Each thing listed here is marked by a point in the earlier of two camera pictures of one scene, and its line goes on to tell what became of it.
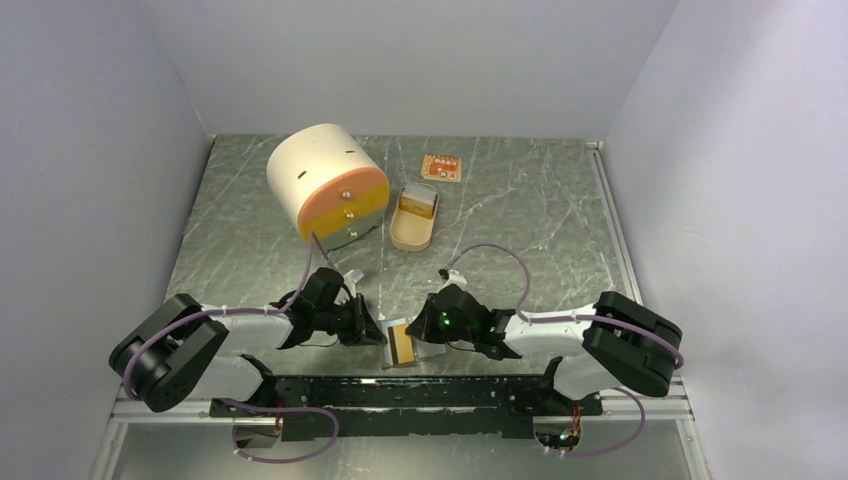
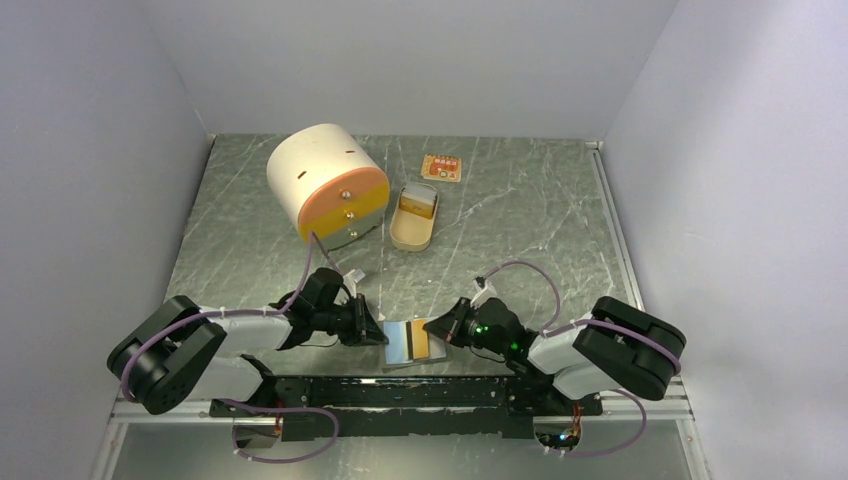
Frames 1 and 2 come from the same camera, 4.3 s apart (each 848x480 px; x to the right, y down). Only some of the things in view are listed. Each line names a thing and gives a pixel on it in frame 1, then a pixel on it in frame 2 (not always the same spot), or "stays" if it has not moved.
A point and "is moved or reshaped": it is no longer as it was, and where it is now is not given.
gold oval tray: (410, 231) stays
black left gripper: (363, 327) stays
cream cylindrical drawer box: (329, 183) stays
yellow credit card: (402, 344) is moved or reshaped
